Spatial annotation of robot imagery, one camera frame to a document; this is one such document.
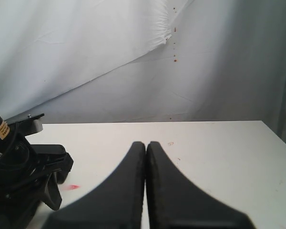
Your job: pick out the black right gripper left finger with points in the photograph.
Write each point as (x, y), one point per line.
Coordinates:
(117, 203)

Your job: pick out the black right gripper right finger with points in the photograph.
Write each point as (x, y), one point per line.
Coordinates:
(174, 202)

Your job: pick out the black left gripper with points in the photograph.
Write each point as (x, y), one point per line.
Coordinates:
(30, 175)

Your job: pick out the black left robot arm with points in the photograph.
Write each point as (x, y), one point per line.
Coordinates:
(29, 174)

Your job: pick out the white backdrop cloth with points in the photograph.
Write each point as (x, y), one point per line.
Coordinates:
(104, 61)

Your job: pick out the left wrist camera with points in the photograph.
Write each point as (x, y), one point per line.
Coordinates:
(27, 126)

